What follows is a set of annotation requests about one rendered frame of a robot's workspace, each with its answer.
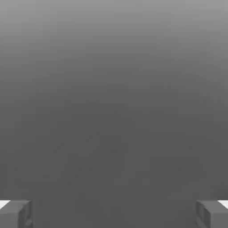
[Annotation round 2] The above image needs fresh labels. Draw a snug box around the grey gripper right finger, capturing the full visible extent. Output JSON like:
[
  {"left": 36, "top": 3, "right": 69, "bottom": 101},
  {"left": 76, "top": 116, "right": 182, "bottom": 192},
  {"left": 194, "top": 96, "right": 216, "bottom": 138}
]
[{"left": 195, "top": 199, "right": 228, "bottom": 228}]

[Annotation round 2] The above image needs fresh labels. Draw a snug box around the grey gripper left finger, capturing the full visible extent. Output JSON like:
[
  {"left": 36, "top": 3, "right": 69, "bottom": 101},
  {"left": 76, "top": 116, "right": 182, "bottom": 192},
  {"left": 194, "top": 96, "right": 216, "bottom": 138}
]
[{"left": 0, "top": 199, "right": 34, "bottom": 228}]

